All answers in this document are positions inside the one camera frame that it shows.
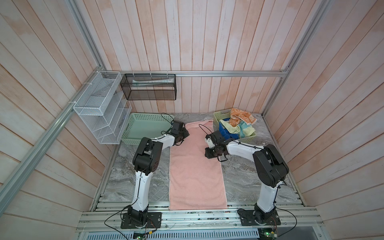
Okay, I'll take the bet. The yellow-green plastic basket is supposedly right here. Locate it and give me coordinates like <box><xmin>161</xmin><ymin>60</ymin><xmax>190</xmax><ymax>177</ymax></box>
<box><xmin>214</xmin><ymin>109</ymin><xmax>257</xmax><ymax>143</ymax></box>

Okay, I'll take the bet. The pink towel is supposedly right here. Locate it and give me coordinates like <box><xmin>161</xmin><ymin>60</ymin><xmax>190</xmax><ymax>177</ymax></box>
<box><xmin>169</xmin><ymin>120</ymin><xmax>227</xmax><ymax>211</ymax></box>

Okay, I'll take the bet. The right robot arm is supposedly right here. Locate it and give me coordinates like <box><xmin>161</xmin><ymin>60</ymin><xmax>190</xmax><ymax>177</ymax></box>
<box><xmin>205</xmin><ymin>131</ymin><xmax>290</xmax><ymax>226</ymax></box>

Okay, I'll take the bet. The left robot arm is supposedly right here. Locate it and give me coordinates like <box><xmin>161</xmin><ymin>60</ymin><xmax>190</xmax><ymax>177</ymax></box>
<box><xmin>121</xmin><ymin>121</ymin><xmax>189</xmax><ymax>229</ymax></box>

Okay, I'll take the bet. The blue towel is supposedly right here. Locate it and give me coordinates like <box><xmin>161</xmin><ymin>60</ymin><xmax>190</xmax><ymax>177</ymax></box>
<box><xmin>219</xmin><ymin>120</ymin><xmax>240</xmax><ymax>140</ymax></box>

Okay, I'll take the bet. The mint green plastic basket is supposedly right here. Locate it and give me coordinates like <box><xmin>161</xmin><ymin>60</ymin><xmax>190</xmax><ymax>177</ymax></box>
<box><xmin>122</xmin><ymin>113</ymin><xmax>174</xmax><ymax>145</ymax></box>

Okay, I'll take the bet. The light green yellow towel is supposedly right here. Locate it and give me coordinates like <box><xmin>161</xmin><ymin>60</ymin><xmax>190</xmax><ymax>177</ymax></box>
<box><xmin>223</xmin><ymin>119</ymin><xmax>256</xmax><ymax>139</ymax></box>

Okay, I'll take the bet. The orange patterned towel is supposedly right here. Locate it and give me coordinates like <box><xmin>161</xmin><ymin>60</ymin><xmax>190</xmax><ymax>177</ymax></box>
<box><xmin>229</xmin><ymin>108</ymin><xmax>257</xmax><ymax>127</ymax></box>

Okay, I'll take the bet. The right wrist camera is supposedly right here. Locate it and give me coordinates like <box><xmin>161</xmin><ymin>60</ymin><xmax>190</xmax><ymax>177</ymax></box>
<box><xmin>205</xmin><ymin>136</ymin><xmax>216</xmax><ymax>149</ymax></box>

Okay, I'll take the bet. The black wire mesh basket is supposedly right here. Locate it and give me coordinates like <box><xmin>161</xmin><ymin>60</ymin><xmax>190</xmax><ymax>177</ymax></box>
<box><xmin>120</xmin><ymin>73</ymin><xmax>177</xmax><ymax>101</ymax></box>

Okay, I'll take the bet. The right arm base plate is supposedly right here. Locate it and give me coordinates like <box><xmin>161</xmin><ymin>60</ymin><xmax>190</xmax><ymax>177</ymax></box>
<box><xmin>237</xmin><ymin>209</ymin><xmax>281</xmax><ymax>227</ymax></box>

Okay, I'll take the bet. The white wire mesh shelf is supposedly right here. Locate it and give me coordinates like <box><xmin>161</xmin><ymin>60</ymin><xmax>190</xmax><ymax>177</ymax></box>
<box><xmin>74</xmin><ymin>71</ymin><xmax>132</xmax><ymax>145</ymax></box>

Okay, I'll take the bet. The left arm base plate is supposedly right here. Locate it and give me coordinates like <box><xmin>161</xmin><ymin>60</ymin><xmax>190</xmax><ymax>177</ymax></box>
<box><xmin>121</xmin><ymin>212</ymin><xmax>162</xmax><ymax>229</ymax></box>

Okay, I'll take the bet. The aluminium rail frame front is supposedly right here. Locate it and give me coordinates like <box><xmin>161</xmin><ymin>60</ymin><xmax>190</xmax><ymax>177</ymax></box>
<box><xmin>76</xmin><ymin>201</ymin><xmax>324</xmax><ymax>240</ymax></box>

